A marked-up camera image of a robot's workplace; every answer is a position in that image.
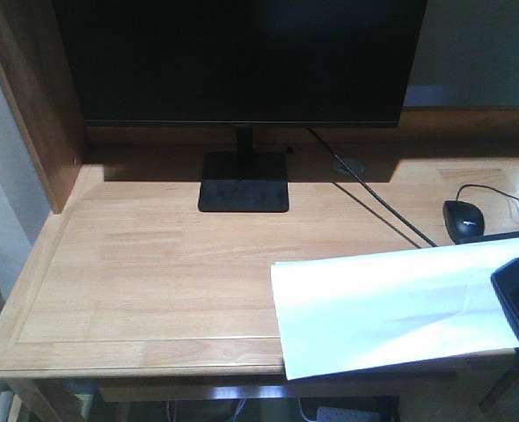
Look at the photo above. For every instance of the white paper sheet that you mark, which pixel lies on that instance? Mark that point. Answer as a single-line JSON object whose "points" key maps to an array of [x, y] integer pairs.
{"points": [[342, 314]]}

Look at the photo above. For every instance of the wooden desk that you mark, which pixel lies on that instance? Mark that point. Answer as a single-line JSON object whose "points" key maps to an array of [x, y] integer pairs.
{"points": [[130, 286]]}

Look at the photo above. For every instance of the black monitor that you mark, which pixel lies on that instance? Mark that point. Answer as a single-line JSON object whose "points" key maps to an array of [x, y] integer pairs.
{"points": [[241, 64]]}

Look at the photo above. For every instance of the black computer mouse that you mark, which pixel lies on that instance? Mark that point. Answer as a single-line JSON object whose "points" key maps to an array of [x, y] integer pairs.
{"points": [[462, 220]]}

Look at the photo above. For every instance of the white power strip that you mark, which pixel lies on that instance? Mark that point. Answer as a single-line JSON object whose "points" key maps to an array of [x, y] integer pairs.
{"points": [[332, 414]]}

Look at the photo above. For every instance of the black keyboard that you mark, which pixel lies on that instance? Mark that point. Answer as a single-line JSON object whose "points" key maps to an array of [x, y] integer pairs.
{"points": [[488, 238]]}

